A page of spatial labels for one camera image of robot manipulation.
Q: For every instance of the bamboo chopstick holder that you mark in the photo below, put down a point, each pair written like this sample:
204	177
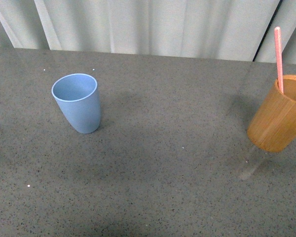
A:
273	126

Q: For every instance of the blue plastic cup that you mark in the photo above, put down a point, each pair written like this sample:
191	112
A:
77	96

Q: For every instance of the pink chopstick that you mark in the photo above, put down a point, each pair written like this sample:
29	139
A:
278	50

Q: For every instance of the white curtain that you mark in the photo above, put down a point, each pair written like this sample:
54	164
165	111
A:
218	29

